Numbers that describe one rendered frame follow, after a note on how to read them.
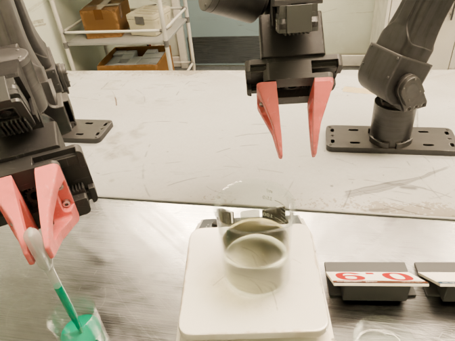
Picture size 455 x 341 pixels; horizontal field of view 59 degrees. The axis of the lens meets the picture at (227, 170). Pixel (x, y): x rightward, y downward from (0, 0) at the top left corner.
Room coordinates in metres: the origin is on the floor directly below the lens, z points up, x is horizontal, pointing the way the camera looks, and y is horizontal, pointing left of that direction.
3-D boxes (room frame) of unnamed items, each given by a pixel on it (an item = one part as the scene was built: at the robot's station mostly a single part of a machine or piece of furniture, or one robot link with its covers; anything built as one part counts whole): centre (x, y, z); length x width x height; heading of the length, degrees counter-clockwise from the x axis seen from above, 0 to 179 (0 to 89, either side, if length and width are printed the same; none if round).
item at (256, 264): (0.23, -0.02, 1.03); 0.07 x 0.06 x 0.08; 45
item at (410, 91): (0.54, -0.26, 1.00); 0.09 x 0.06 x 0.06; 17
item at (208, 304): (0.24, -0.01, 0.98); 0.12 x 0.12 x 0.01; 86
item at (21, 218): (0.27, 0.16, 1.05); 0.09 x 0.07 x 0.07; 19
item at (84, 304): (0.23, 0.16, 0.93); 0.04 x 0.04 x 0.06
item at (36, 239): (0.23, 0.15, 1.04); 0.01 x 0.01 x 0.04; 19
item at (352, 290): (0.28, -0.14, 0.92); 0.09 x 0.06 x 0.04; 83
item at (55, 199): (0.27, 0.17, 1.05); 0.09 x 0.07 x 0.07; 19
